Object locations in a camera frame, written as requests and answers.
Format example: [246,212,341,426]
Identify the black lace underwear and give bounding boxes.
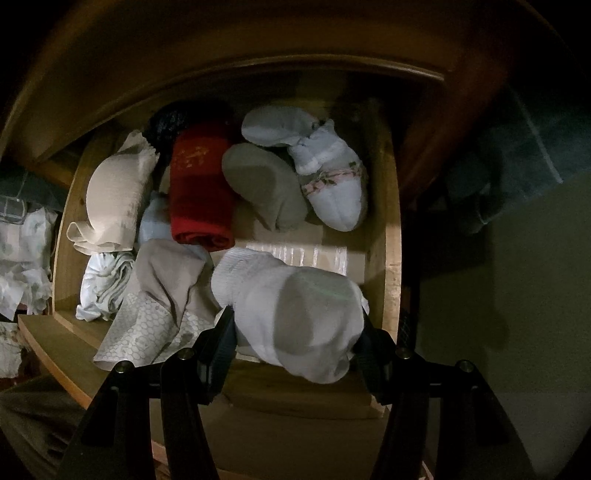
[147,100,234,155]

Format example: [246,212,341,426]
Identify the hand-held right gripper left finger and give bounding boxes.
[55,305,237,480]

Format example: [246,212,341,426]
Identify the grey sock bundle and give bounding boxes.
[222,142,309,232]

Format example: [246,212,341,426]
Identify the white folded cloth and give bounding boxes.
[75,251,137,322]

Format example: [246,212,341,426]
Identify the beige patterned underwear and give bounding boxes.
[92,239,227,372]

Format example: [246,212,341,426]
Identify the wooden drawer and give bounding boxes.
[17,95,437,480]

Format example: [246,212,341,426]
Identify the wooden nightstand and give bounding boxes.
[0,0,522,204]

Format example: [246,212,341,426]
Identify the red folded underwear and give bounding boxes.
[168,122,237,252]

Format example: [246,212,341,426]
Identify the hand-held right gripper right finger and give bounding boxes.
[355,310,536,480]

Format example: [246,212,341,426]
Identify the cream knit sock bundle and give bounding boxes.
[67,130,160,256]

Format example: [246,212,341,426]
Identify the dark plaid cloth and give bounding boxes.
[398,309,419,352]

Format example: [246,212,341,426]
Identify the light blue knitted sock bundle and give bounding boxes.
[137,194,174,243]

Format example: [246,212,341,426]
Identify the small white sock bundle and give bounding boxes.
[241,105,319,148]

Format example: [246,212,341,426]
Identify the large white sock bundle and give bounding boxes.
[210,247,370,385]

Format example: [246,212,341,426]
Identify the white floral cloth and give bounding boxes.
[0,203,58,379]

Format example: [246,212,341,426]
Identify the white floral-band sock bundle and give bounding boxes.
[288,119,369,232]

